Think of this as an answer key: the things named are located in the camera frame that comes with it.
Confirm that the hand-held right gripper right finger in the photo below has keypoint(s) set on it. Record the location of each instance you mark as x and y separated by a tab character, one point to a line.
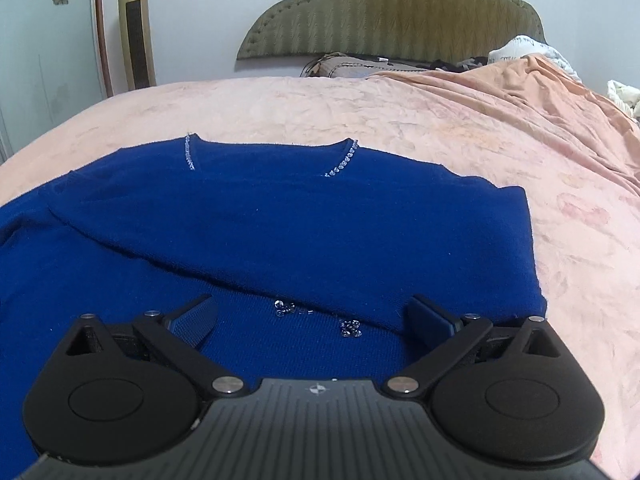
425	319

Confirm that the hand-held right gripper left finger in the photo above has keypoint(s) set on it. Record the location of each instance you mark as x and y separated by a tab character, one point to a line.
192	319

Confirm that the blue knit sweater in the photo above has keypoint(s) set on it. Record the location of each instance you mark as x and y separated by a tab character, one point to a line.
300	220

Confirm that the bed with pink sheet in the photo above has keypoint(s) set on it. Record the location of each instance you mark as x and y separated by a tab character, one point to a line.
450	125

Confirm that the peach blanket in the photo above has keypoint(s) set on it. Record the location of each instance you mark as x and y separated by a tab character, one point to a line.
525	85

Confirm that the dark clothing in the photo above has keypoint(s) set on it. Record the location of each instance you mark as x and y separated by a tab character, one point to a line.
455	65

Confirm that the brown patterned pillow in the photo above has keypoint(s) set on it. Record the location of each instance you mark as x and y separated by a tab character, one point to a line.
350	66

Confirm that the white pillow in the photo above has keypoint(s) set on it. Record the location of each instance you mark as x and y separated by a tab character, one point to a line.
530	47

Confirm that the gold tower fan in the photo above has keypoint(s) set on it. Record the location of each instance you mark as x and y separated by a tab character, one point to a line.
137	30

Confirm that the crumpled white cloth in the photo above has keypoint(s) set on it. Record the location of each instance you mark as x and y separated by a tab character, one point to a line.
625	96

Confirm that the glass door with flower print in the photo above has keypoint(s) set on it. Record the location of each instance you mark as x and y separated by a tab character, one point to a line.
45	50

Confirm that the olive padded headboard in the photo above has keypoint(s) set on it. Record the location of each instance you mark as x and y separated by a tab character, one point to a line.
400	10

